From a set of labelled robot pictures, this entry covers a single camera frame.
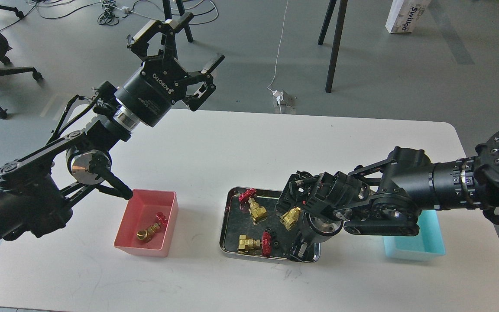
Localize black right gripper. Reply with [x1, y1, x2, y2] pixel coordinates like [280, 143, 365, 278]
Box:
[288, 212, 344, 261]

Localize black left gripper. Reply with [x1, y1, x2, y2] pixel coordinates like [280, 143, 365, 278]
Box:
[114, 12, 225, 128]

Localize brass valve red handle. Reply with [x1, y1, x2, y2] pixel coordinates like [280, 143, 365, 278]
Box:
[280, 207, 302, 231]
[136, 212, 168, 243]
[238, 188, 269, 225]
[237, 231, 273, 257]

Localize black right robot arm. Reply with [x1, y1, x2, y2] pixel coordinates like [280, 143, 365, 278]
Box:
[275, 132, 499, 259]

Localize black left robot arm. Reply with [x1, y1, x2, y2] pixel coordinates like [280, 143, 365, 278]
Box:
[0, 12, 224, 241]

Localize light blue plastic box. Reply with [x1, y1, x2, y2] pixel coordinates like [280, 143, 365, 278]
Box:
[383, 211, 446, 261]

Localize pink plastic box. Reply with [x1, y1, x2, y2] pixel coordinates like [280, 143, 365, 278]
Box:
[113, 189, 178, 257]

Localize white cardboard box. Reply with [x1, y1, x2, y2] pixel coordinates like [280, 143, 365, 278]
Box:
[386, 0, 431, 33]

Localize shiny metal tray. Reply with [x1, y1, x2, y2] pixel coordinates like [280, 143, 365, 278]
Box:
[219, 186, 321, 263]

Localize black table leg left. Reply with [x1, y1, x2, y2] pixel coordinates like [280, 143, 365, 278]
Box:
[162, 0, 194, 44]

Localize black table leg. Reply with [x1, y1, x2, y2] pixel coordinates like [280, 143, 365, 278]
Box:
[162, 0, 194, 44]
[318, 0, 348, 93]

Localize white power adapter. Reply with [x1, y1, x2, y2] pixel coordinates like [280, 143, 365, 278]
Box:
[272, 90, 295, 107]

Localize black table leg right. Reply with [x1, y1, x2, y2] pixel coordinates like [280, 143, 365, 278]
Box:
[318, 0, 348, 93]

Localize brass valve red handle bottom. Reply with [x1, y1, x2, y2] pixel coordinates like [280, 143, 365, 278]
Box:
[237, 231, 273, 257]

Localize brass valve red handle top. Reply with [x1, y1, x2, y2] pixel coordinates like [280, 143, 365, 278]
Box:
[238, 188, 269, 225]

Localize black floor cables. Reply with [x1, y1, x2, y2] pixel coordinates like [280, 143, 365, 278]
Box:
[24, 0, 220, 26]

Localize white cable on floor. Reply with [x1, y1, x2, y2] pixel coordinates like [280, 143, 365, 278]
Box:
[268, 0, 290, 92]

